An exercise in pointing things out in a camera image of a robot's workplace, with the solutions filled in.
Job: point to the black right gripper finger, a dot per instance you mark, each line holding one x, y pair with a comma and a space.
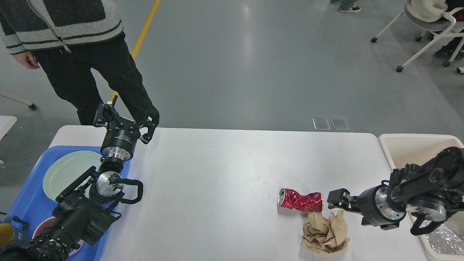
342, 199

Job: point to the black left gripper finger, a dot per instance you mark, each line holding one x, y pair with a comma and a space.
107, 116
146, 126

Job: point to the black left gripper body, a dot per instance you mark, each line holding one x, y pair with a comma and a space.
120, 140

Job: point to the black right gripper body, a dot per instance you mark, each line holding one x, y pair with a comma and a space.
376, 210

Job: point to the crushed red can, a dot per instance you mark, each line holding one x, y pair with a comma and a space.
291, 199

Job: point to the brown paper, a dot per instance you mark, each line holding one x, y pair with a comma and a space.
325, 235

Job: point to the light green plate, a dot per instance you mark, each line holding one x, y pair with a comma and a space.
66, 170

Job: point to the aluminium foil sheet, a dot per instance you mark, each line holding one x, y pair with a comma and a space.
448, 238

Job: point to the pink mug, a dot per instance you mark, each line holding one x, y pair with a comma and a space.
45, 224

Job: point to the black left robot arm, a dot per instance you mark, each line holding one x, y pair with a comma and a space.
85, 209

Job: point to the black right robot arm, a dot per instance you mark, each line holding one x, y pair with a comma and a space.
432, 193

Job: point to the white chair left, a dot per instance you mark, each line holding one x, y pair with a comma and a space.
32, 106

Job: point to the white chair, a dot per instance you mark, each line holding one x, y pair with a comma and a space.
431, 16
32, 106

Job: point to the person in grey sweater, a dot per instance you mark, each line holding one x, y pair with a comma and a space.
68, 38

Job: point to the small white side table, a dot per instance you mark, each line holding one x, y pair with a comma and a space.
6, 123

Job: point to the blue HOME mug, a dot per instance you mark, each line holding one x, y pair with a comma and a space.
13, 228

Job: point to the seated person in black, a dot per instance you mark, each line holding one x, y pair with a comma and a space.
447, 51

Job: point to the person in blue jeans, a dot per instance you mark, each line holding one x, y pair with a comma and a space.
346, 6

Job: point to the white chair right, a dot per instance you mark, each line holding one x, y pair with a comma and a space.
431, 16

